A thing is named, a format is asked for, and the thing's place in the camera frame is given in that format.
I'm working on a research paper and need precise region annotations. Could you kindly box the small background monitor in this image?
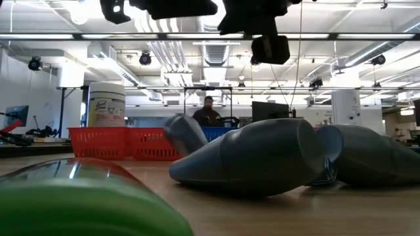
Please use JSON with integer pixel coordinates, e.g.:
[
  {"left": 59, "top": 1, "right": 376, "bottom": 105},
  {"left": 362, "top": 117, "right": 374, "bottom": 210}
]
[{"left": 5, "top": 104, "right": 30, "bottom": 127}]

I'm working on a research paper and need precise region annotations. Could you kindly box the black monitor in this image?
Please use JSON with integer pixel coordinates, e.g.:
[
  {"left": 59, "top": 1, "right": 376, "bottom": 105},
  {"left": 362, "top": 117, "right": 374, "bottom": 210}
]
[{"left": 251, "top": 101, "right": 292, "bottom": 124}]

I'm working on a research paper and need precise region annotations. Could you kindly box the blue plastic basket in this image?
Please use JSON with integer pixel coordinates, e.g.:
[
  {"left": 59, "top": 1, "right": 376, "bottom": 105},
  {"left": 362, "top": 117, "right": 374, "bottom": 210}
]
[{"left": 199, "top": 126, "right": 239, "bottom": 144}]

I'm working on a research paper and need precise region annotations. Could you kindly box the green travel bottle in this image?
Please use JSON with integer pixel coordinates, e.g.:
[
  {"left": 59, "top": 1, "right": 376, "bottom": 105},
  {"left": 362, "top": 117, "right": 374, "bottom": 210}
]
[{"left": 0, "top": 157, "right": 195, "bottom": 236}]

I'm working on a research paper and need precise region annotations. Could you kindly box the white disinfecting wipes canister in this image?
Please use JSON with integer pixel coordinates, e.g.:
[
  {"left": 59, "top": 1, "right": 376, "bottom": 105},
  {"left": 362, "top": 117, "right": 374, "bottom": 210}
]
[{"left": 87, "top": 81, "right": 127, "bottom": 128}]

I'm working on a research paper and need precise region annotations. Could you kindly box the black background frame stand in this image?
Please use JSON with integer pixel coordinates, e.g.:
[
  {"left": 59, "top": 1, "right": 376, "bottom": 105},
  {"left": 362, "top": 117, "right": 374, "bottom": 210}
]
[{"left": 56, "top": 85, "right": 234, "bottom": 139}]

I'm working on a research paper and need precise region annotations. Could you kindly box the black ceiling spotlight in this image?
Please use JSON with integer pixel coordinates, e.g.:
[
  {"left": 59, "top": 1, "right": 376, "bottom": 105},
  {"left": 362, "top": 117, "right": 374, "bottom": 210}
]
[
  {"left": 138, "top": 51, "right": 153, "bottom": 66},
  {"left": 27, "top": 56, "right": 43, "bottom": 72},
  {"left": 308, "top": 77, "right": 325, "bottom": 89},
  {"left": 370, "top": 54, "right": 387, "bottom": 66}
]

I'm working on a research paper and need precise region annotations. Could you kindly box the red plastic basket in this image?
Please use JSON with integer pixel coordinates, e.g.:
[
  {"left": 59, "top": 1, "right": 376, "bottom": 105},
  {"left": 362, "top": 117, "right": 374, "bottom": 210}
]
[
  {"left": 68, "top": 127, "right": 131, "bottom": 159},
  {"left": 127, "top": 127, "right": 185, "bottom": 162}
]

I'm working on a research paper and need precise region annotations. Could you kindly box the white pillar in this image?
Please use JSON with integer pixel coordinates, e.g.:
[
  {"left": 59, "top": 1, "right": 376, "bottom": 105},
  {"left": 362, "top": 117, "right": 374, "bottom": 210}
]
[{"left": 331, "top": 89, "right": 362, "bottom": 126}]

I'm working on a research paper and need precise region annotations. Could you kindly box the black aluminium frame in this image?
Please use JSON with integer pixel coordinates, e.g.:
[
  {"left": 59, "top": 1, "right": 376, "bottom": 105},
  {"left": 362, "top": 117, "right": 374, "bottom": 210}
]
[{"left": 0, "top": 31, "right": 420, "bottom": 42}]

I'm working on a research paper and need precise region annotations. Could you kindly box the dark background table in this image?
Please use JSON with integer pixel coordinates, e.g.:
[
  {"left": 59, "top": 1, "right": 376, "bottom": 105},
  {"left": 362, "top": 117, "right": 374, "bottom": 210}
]
[{"left": 0, "top": 141, "right": 74, "bottom": 159}]

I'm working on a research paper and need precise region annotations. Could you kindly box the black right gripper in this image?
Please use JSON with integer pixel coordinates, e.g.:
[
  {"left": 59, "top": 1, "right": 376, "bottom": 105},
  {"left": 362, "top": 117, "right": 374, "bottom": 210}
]
[{"left": 131, "top": 0, "right": 293, "bottom": 36}]

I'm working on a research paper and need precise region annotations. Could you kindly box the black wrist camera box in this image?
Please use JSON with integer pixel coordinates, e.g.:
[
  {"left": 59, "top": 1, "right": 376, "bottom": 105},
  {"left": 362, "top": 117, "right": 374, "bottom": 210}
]
[{"left": 251, "top": 34, "right": 291, "bottom": 66}]

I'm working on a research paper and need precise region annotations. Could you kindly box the grey shoe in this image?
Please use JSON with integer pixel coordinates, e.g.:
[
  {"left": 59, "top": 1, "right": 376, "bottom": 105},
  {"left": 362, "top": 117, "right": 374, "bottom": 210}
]
[{"left": 313, "top": 123, "right": 420, "bottom": 187}]

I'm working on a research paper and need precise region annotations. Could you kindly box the person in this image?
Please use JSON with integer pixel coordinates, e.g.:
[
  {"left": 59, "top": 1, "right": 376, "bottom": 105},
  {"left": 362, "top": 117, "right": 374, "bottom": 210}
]
[{"left": 192, "top": 95, "right": 224, "bottom": 128}]

